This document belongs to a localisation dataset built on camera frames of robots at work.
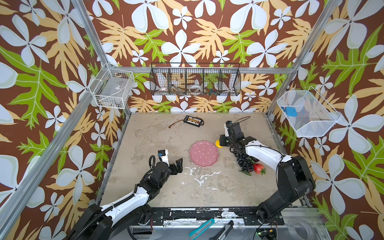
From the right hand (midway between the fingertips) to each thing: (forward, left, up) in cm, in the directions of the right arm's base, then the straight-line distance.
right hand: (219, 137), depth 92 cm
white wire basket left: (+19, +64, +24) cm, 71 cm away
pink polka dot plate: (-5, +9, -10) cm, 14 cm away
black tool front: (-49, +4, -10) cm, 50 cm away
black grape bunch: (-13, -15, -7) cm, 21 cm away
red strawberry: (-18, -22, -5) cm, 29 cm away
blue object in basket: (+9, -41, +15) cm, 45 cm away
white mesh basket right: (+6, -49, +16) cm, 52 cm away
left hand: (-13, +26, -1) cm, 29 cm away
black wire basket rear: (+33, +15, +21) cm, 42 cm away
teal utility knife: (-48, +14, -10) cm, 51 cm away
